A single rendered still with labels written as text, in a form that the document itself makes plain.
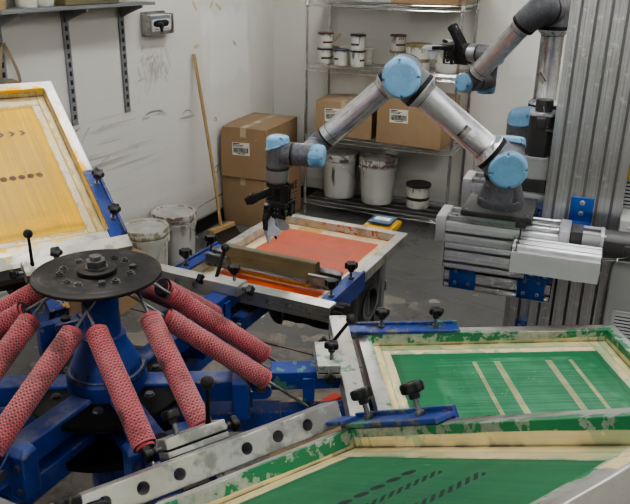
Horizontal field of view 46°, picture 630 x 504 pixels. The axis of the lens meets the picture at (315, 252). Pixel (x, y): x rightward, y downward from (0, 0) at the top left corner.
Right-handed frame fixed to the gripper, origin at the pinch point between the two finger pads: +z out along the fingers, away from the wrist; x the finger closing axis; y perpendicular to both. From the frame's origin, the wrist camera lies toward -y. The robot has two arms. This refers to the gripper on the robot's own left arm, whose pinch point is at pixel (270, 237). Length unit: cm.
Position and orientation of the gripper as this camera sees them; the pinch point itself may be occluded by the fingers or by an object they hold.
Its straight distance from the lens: 250.9
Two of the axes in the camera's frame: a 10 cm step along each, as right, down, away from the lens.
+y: 9.0, 1.8, -3.8
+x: 4.2, -3.2, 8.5
